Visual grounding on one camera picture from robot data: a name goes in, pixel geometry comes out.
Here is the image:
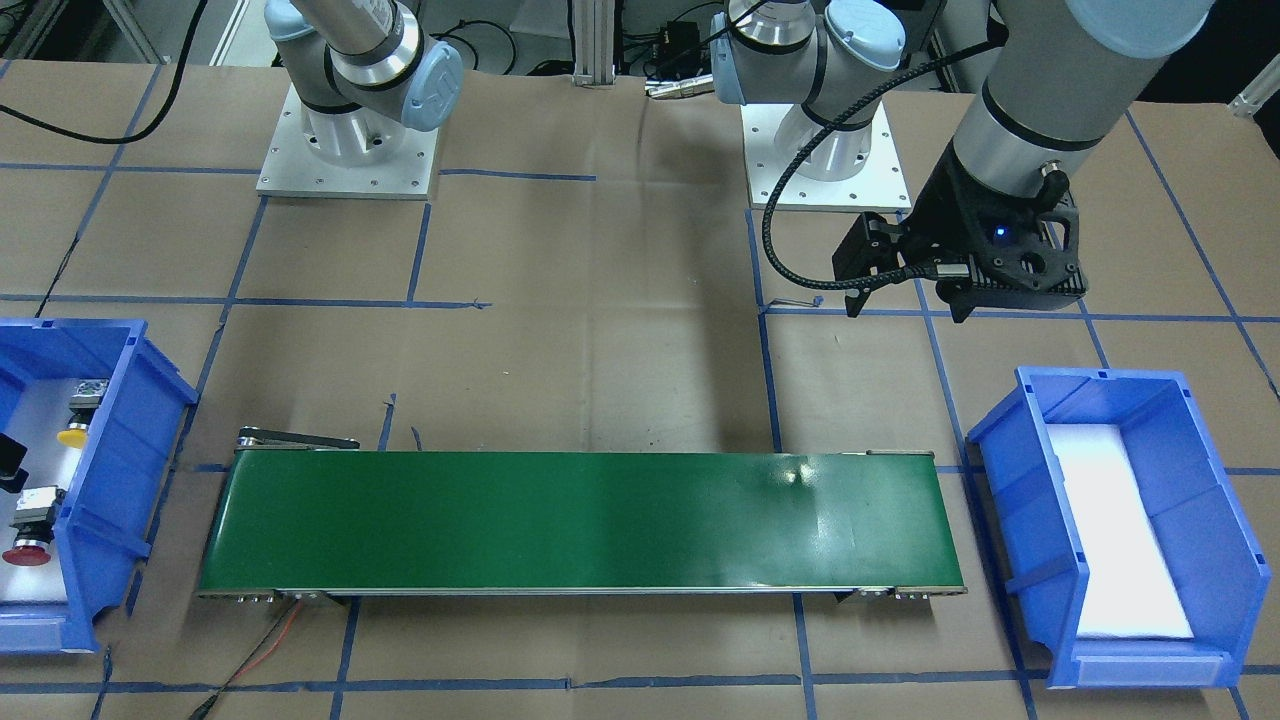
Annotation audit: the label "green conveyor belt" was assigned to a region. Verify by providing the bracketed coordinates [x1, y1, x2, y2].
[197, 446, 966, 598]

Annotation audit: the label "blue plastic bin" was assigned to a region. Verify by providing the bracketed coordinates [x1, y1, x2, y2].
[1, 318, 197, 655]
[969, 366, 1271, 689]

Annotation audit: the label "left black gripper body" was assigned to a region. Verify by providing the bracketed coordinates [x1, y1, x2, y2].
[832, 149, 1088, 297]

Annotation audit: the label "yellow push button switch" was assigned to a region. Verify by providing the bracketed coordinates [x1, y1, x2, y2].
[56, 378, 110, 448]

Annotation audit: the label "aluminium frame post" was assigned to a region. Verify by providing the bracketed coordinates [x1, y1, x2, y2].
[568, 0, 622, 87]

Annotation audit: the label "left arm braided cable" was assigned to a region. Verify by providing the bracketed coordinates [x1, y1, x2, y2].
[765, 45, 1001, 293]

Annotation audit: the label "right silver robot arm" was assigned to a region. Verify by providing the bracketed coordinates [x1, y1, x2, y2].
[3, 1, 453, 372]

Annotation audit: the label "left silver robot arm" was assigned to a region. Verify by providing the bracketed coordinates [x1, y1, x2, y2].
[708, 1, 1212, 323]

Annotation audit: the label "black power adapter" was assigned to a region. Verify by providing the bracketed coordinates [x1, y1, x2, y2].
[644, 20, 703, 81]

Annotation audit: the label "red push button switch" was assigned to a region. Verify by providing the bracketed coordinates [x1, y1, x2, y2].
[3, 486, 67, 568]

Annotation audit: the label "white foam pad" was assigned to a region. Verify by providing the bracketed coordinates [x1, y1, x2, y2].
[1, 378, 87, 603]
[1046, 424, 1193, 641]

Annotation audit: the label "red black conveyor wires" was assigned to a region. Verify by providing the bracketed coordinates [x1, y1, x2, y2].
[189, 598, 311, 719]

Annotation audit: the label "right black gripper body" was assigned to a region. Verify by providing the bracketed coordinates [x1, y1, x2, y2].
[0, 433, 29, 495]

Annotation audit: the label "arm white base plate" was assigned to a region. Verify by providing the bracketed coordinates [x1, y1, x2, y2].
[256, 87, 440, 201]
[741, 104, 913, 213]

